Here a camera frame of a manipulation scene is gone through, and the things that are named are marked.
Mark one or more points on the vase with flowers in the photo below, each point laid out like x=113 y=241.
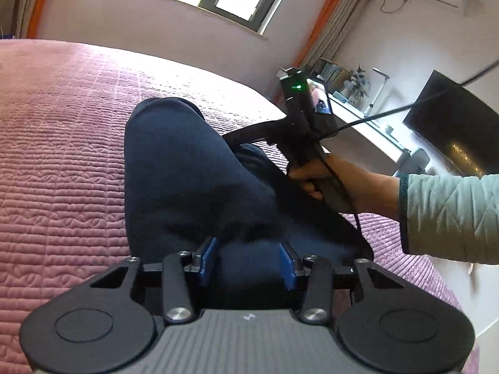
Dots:
x=356 y=81

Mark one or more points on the row of books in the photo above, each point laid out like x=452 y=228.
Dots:
x=331 y=74

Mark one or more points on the pink quilted bed blanket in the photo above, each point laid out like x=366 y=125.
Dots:
x=58 y=163

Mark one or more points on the person's right forearm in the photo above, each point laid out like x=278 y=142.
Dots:
x=448 y=218

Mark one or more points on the white desk with blue frame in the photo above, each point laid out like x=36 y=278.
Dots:
x=374 y=136

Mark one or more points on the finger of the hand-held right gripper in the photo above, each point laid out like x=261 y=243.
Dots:
x=253 y=134

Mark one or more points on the person's right hand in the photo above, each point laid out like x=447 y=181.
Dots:
x=366 y=187

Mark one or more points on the grey chair back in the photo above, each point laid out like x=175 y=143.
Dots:
x=419 y=160

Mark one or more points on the beige curtain with orange edge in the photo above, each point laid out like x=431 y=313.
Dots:
x=343 y=11
x=29 y=0

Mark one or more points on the black flat screen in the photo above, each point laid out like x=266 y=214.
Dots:
x=452 y=124

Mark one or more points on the white desk lamp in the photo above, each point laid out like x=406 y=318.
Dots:
x=380 y=85

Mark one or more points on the navy striped-sleeve hoodie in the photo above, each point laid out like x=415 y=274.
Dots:
x=175 y=187

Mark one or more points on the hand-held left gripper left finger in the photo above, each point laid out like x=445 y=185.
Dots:
x=208 y=261

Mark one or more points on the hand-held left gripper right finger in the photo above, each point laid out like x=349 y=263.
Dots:
x=286 y=267

